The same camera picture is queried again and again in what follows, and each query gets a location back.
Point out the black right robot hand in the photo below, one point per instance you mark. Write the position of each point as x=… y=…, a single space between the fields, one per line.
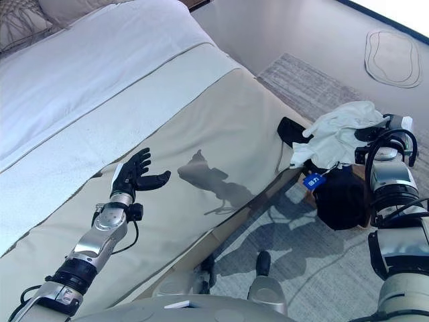
x=397 y=122

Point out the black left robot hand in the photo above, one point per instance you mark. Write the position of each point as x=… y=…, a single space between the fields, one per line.
x=130 y=174

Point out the white t-shirt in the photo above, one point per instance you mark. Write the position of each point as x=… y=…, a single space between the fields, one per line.
x=335 y=134

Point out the dark long-sleeve jacket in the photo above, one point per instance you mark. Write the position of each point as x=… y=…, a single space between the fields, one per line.
x=342 y=201

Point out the blue hang tag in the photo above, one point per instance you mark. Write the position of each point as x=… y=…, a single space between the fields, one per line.
x=315 y=181

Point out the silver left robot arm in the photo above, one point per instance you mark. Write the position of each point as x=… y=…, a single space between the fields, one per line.
x=110 y=218

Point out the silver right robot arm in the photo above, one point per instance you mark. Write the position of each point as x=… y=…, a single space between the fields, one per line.
x=392 y=177

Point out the brown wicker basket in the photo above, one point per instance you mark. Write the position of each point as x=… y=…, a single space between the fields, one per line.
x=358 y=171

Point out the beige bed runner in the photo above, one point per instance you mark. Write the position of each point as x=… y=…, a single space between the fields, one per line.
x=201 y=127

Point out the round rug black outline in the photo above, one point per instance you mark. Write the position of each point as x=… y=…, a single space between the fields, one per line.
x=392 y=57

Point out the grey striped rug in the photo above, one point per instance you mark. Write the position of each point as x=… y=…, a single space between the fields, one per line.
x=318 y=84

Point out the white duvet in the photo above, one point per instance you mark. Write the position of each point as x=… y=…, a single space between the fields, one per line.
x=83 y=67

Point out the robot left leg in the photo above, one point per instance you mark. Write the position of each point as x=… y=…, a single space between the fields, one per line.
x=208 y=268

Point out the robot leg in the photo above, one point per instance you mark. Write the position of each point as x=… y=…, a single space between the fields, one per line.
x=208 y=268
x=266 y=292

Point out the grey robot torso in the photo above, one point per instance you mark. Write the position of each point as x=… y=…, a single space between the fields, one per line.
x=134 y=313

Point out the plain beige pillow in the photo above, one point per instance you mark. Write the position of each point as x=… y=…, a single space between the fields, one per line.
x=83 y=10

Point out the robot right leg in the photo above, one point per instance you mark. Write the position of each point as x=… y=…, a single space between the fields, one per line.
x=266 y=292

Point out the line-patterned pillow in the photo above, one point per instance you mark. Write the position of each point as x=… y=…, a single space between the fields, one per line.
x=23 y=27

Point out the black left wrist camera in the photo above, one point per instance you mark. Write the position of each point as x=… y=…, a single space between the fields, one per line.
x=135 y=212

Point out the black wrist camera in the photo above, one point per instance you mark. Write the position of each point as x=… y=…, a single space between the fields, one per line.
x=361 y=155
x=135 y=212

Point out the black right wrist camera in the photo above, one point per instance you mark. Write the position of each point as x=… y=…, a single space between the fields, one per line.
x=361 y=155

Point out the beige upholstered bed frame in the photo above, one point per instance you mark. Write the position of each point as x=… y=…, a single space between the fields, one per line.
x=231 y=223

